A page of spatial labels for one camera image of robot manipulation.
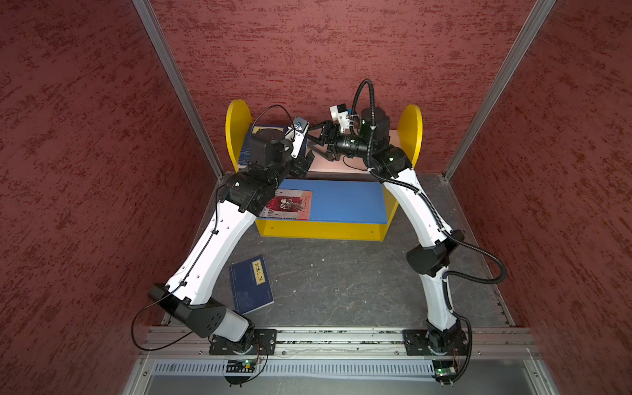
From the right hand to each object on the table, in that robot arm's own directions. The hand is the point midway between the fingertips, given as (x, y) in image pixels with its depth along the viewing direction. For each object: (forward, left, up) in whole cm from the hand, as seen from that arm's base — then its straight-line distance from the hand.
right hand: (304, 142), depth 65 cm
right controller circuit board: (-48, -39, -47) cm, 78 cm away
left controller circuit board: (-46, +21, -47) cm, 68 cm away
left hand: (0, +3, -2) cm, 4 cm away
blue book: (-22, +22, -45) cm, 55 cm away
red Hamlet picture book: (+3, +7, -31) cm, 31 cm away
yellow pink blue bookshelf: (+4, -14, -32) cm, 35 cm away
